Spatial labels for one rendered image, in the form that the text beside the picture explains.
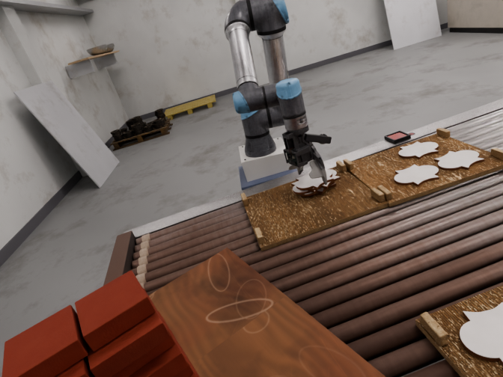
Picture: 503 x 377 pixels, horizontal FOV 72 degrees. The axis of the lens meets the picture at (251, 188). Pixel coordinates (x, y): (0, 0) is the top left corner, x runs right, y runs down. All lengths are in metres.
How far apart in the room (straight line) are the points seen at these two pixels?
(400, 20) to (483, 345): 8.85
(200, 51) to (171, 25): 0.87
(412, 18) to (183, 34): 5.26
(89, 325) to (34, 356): 0.05
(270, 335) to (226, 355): 0.08
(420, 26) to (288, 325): 9.08
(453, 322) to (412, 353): 0.10
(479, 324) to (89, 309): 0.64
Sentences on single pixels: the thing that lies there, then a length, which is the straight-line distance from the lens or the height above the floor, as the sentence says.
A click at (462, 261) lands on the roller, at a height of 0.92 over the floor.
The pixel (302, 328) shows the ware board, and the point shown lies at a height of 1.04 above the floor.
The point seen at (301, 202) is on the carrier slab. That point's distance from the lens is 1.20.
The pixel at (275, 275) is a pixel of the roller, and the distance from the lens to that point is 0.96.
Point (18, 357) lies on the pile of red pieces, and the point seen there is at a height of 1.31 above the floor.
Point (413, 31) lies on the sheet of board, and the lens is 9.42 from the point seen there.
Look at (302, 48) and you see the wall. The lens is 9.26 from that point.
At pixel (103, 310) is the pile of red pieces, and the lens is 0.41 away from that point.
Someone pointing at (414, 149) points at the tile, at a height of 0.95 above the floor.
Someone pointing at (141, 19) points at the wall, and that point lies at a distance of 9.20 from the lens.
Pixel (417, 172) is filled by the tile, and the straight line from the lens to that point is 1.26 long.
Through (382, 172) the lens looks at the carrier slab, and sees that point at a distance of 1.30.
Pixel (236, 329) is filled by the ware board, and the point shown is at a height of 1.04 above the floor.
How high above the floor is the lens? 1.53
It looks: 25 degrees down
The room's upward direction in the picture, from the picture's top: 17 degrees counter-clockwise
